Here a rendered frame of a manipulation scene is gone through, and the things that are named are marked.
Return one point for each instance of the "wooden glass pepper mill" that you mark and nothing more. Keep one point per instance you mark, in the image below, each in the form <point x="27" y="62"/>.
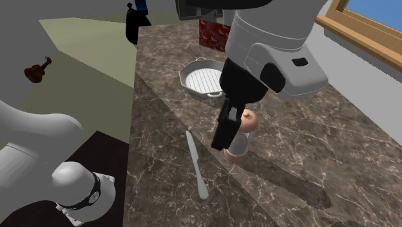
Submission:
<point x="248" y="124"/>

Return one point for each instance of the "red patterned box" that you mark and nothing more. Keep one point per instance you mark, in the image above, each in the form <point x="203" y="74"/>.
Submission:
<point x="213" y="36"/>

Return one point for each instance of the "dark grey appliance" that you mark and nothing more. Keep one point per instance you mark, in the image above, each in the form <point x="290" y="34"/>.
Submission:
<point x="191" y="12"/>

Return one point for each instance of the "wooden framed window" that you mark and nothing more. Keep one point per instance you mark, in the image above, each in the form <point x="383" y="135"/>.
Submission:
<point x="361" y="31"/>

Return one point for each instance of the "black rounded object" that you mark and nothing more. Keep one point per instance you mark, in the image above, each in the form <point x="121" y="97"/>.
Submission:
<point x="133" y="26"/>

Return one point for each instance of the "grey octagonal grill pan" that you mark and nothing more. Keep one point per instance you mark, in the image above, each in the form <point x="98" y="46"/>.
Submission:
<point x="202" y="80"/>

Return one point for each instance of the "small brown guitar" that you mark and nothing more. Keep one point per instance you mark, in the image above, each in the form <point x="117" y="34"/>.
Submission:
<point x="35" y="73"/>

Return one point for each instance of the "silver table knife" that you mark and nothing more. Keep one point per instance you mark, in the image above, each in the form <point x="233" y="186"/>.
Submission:
<point x="197" y="169"/>

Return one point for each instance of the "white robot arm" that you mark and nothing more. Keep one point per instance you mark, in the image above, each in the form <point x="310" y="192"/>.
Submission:
<point x="267" y="31"/>

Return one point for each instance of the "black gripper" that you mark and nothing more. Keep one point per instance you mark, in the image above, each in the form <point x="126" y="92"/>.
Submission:
<point x="241" y="85"/>

